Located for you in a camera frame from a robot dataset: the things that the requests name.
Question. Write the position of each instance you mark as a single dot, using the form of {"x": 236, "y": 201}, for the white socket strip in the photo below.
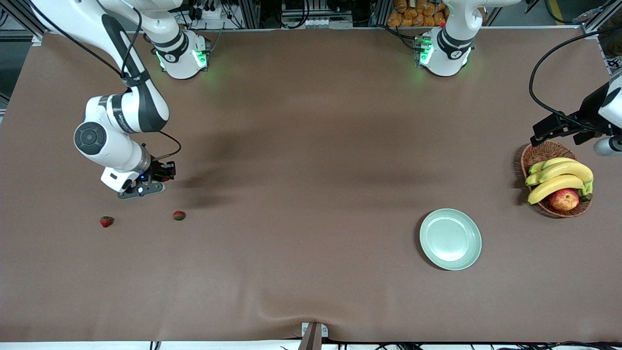
{"x": 323, "y": 22}

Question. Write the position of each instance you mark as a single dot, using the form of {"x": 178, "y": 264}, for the grey metal table clamp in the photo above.
{"x": 312, "y": 336}

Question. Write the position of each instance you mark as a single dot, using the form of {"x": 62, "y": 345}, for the red yellow apple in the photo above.
{"x": 563, "y": 200}

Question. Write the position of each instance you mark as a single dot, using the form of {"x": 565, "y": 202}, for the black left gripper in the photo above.
{"x": 589, "y": 111}

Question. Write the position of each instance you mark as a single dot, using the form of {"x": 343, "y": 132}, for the brown wicker basket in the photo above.
{"x": 542, "y": 151}

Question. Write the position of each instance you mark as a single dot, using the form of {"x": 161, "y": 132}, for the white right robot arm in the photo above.
{"x": 146, "y": 104}

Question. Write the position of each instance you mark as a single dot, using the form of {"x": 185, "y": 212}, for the pale green round plate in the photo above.
{"x": 450, "y": 239}

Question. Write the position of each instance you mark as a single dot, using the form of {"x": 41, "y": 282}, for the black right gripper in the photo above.
{"x": 158, "y": 170}

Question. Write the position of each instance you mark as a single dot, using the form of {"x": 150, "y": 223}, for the white power strip with plugs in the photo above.
{"x": 214, "y": 12}

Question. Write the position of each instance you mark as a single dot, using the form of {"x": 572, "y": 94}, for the pile of orange bread rolls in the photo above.
{"x": 413, "y": 14}

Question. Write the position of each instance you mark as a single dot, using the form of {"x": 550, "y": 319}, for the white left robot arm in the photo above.
{"x": 452, "y": 48}

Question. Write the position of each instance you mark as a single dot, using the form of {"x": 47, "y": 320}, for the aluminium frame profile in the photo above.
{"x": 600, "y": 22}
{"x": 22, "y": 17}

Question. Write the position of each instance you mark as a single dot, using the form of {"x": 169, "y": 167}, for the brown table cloth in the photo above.
{"x": 291, "y": 267}

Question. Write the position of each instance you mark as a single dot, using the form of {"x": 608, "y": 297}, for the aluminium frame post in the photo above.
{"x": 250, "y": 12}
{"x": 378, "y": 12}

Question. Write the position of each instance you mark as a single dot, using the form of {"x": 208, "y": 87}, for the greenish yellow banana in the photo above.
{"x": 546, "y": 164}

